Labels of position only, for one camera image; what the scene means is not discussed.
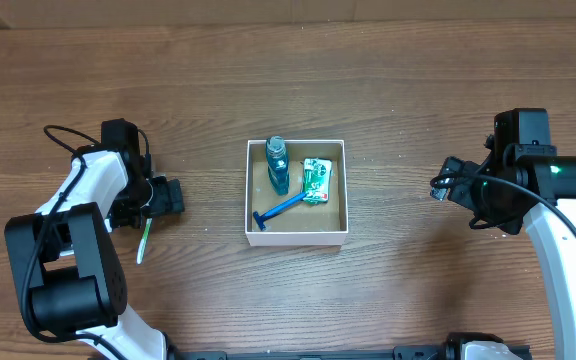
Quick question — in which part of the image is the green white toothbrush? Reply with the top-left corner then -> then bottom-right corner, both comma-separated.
136,218 -> 153,265

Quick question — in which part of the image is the blue disposable razor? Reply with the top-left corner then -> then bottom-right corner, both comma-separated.
253,192 -> 307,231

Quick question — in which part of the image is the blue mouthwash bottle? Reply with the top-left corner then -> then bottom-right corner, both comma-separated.
265,136 -> 290,196

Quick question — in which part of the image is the green white soap packet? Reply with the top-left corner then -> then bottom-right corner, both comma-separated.
303,158 -> 333,205

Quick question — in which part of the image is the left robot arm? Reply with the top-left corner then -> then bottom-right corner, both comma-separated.
4,118 -> 185,359

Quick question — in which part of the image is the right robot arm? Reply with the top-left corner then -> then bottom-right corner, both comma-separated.
430,108 -> 576,359

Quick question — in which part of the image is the white square open box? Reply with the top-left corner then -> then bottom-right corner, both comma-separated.
244,140 -> 349,247

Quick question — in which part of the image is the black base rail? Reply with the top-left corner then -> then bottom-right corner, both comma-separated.
167,343 -> 533,360

